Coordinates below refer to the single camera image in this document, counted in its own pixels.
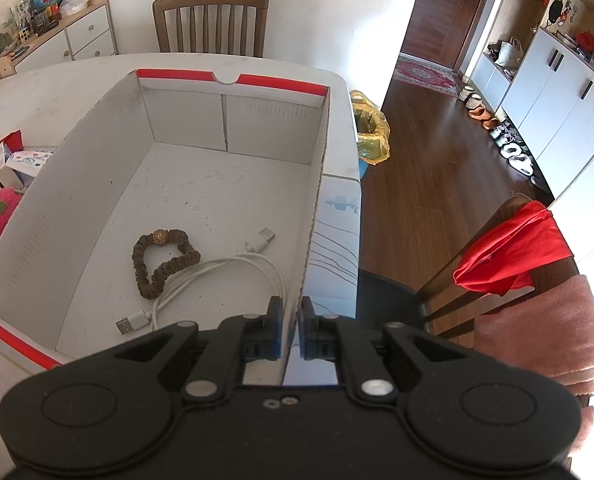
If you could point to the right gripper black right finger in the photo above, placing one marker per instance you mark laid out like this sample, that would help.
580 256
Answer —
351 348

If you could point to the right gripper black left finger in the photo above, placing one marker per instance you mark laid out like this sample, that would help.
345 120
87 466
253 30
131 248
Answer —
224 353

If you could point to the red white cardboard box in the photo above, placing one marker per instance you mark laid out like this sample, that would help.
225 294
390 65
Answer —
236 165

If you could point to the light blue table mat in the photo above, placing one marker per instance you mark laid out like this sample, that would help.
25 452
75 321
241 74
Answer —
331 276

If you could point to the wooden chair with clothes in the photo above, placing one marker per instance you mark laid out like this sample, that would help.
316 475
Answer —
449 310

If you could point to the red cloth on chair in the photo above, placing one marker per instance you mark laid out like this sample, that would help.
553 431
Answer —
502 259

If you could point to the pink towel on chair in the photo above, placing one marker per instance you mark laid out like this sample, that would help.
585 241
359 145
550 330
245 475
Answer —
551 334

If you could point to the floral tissue pack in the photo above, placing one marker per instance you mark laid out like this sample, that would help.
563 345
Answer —
19 169

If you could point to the red patterned door rug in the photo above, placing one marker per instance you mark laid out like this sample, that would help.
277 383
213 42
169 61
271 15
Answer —
424 74

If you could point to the white handbag on shelf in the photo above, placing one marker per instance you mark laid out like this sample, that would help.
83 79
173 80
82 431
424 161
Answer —
510 54

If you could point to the white wooden drawer cabinet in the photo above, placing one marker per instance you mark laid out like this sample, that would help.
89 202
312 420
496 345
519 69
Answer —
86 34

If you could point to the wooden dining chair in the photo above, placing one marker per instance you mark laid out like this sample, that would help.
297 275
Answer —
232 27

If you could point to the white tall cupboard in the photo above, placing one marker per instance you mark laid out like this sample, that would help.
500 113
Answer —
549 99

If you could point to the brown entrance door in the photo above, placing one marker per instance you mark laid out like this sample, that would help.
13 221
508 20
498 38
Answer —
439 30

